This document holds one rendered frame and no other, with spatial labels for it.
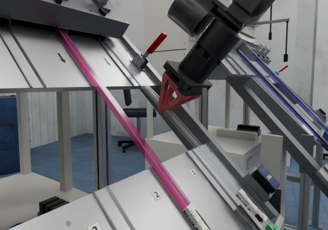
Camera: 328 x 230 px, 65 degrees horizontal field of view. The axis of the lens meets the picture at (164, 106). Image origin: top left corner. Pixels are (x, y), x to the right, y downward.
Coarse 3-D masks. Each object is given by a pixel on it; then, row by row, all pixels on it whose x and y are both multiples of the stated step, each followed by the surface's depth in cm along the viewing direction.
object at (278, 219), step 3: (276, 216) 49; (279, 216) 48; (273, 219) 48; (276, 219) 47; (279, 219) 47; (282, 219) 48; (273, 222) 47; (276, 222) 46; (279, 222) 46; (282, 222) 47; (279, 225) 46; (279, 228) 45
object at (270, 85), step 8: (240, 56) 83; (248, 64) 81; (256, 72) 80; (264, 80) 78; (272, 88) 77; (280, 96) 75; (288, 104) 74; (296, 112) 72; (304, 120) 71; (312, 128) 70; (320, 136) 69
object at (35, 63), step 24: (0, 24) 44; (24, 24) 48; (0, 48) 39; (24, 48) 43; (48, 48) 47; (96, 48) 57; (120, 48) 65; (0, 72) 36; (24, 72) 39; (48, 72) 42; (72, 72) 46; (96, 72) 50; (120, 72) 56; (144, 72) 63
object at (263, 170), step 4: (264, 168) 53; (264, 172) 52; (268, 172) 53; (264, 176) 51; (268, 176) 52; (272, 176) 53; (268, 180) 50; (272, 180) 51; (276, 180) 52; (272, 184) 50; (276, 184) 51
